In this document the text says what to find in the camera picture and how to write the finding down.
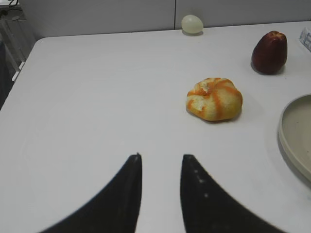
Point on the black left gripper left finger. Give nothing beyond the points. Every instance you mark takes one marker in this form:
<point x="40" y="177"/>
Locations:
<point x="115" y="209"/>

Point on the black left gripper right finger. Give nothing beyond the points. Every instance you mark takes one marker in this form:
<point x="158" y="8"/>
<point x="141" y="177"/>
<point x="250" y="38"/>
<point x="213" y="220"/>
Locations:
<point x="207" y="208"/>

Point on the beige ceramic plate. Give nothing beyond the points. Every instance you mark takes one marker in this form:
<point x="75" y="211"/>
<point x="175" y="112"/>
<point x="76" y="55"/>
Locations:
<point x="294" y="134"/>

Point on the orange striped bread bun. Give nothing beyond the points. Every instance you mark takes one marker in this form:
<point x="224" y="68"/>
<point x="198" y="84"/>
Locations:
<point x="214" y="99"/>

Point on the dark red wax apple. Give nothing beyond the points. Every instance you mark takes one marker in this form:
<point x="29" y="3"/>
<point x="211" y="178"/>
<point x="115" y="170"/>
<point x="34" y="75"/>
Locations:
<point x="270" y="53"/>

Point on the pale green egg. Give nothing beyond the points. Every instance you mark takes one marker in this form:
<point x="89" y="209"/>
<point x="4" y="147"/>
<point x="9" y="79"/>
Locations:
<point x="191" y="24"/>

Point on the small white milk carton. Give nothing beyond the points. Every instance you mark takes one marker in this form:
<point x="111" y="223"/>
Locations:
<point x="305" y="38"/>

